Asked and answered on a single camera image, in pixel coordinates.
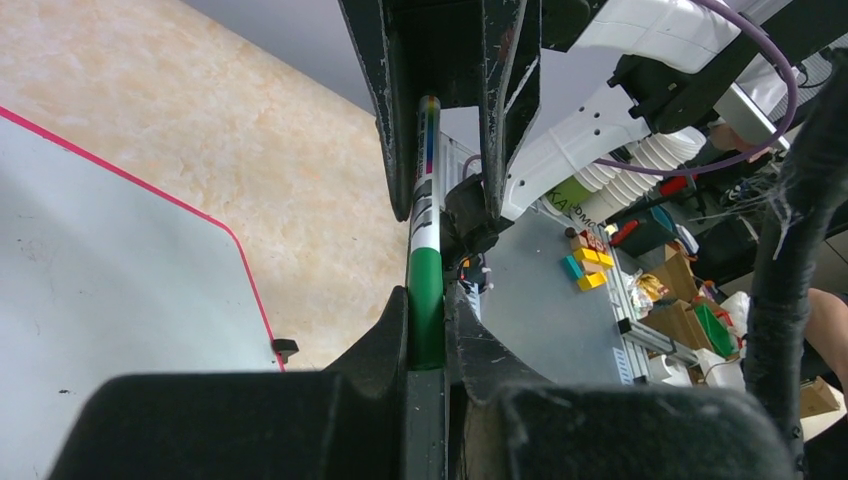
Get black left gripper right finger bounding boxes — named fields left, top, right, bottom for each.
left=445, top=284, right=795, bottom=479

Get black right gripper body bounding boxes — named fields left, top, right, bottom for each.
left=390, top=1, right=482, bottom=109

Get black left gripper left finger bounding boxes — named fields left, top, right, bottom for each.
left=50, top=287, right=408, bottom=479

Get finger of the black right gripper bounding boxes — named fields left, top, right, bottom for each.
left=479, top=0, right=542, bottom=219
left=339, top=0, right=416, bottom=222

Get pink framed whiteboard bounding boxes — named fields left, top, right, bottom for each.
left=1, top=110, right=280, bottom=479

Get green marker cap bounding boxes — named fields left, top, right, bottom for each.
left=407, top=247, right=445, bottom=370

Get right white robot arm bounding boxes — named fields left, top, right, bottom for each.
left=340, top=1, right=847, bottom=266

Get yellow wooden toy blocks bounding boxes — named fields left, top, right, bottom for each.
left=561, top=247, right=615, bottom=292

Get stack of white paper cups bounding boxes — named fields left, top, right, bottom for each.
left=542, top=127, right=707, bottom=228

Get cardboard box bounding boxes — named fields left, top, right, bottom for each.
left=641, top=246, right=713, bottom=351

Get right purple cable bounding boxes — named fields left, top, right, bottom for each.
left=592, top=0, right=800, bottom=179

